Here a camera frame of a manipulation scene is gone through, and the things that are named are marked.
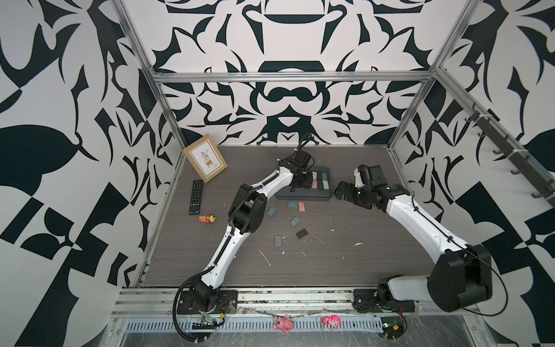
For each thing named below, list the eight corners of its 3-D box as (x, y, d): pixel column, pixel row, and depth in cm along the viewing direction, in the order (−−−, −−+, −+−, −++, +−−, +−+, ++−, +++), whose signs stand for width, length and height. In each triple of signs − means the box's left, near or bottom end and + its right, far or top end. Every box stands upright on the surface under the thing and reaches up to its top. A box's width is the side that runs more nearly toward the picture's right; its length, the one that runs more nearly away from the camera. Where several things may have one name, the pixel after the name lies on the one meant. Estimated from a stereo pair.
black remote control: (189, 215, 96) (187, 212, 94) (194, 182, 107) (193, 179, 106) (199, 214, 96) (198, 211, 95) (203, 181, 108) (202, 179, 106)
